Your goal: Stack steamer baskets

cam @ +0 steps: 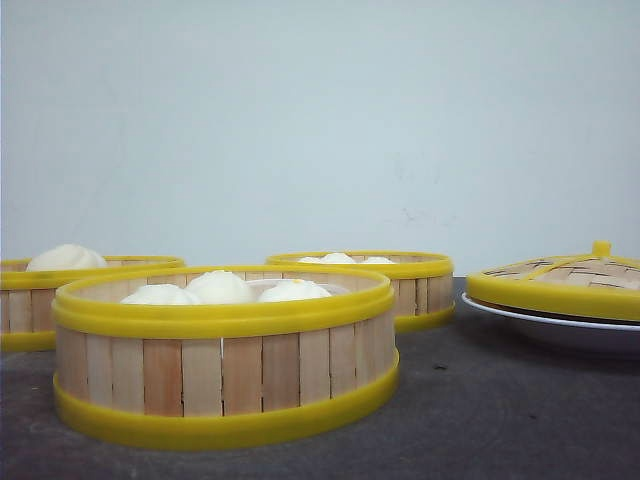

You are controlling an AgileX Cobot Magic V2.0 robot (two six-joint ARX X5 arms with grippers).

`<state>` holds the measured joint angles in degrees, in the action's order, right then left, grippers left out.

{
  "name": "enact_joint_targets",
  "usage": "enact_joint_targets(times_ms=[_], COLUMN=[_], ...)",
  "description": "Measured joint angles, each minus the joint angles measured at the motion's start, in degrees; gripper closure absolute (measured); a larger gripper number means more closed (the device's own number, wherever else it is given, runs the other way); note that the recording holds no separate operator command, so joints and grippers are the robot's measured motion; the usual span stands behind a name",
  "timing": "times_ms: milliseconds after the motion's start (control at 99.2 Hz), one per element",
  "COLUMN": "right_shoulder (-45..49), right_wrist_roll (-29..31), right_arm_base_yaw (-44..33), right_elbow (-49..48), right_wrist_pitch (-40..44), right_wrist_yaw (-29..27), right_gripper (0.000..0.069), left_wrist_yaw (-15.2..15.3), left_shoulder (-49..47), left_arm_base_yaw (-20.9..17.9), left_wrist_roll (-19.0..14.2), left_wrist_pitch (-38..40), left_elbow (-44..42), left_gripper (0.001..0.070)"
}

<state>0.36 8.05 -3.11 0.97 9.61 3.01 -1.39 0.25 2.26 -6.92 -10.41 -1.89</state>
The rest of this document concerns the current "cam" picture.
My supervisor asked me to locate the right bun in front basket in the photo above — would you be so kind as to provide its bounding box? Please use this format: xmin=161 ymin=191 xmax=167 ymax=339
xmin=258 ymin=279 xmax=332 ymax=303

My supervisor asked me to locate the left bun in back basket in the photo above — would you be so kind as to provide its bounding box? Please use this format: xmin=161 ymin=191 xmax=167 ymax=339
xmin=297 ymin=256 xmax=323 ymax=264

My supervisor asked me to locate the left bun in front basket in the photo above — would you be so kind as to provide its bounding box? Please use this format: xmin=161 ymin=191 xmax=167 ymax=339
xmin=121 ymin=284 xmax=202 ymax=305

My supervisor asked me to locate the middle bun in front basket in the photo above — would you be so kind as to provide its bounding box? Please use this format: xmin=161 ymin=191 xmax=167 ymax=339
xmin=185 ymin=270 xmax=254 ymax=304

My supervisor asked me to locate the white plate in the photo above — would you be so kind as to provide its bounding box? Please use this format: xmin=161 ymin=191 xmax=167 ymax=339
xmin=461 ymin=293 xmax=639 ymax=360

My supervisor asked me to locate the woven bamboo steamer lid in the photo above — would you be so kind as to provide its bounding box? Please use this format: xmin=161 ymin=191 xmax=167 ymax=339
xmin=466 ymin=240 xmax=639 ymax=323

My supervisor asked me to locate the bun in basket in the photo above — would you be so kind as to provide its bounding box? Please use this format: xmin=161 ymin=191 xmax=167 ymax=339
xmin=26 ymin=244 xmax=107 ymax=272
xmin=297 ymin=256 xmax=323 ymax=264
xmin=258 ymin=279 xmax=332 ymax=303
xmin=121 ymin=284 xmax=202 ymax=305
xmin=321 ymin=252 xmax=356 ymax=265
xmin=185 ymin=270 xmax=254 ymax=304

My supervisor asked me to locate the middle bun in back basket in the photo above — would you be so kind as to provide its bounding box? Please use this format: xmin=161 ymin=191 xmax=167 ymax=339
xmin=321 ymin=252 xmax=356 ymax=265

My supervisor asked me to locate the bamboo steamer basket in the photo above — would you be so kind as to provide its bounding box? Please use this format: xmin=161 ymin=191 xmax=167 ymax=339
xmin=1 ymin=255 xmax=185 ymax=352
xmin=52 ymin=265 xmax=399 ymax=451
xmin=266 ymin=250 xmax=455 ymax=333

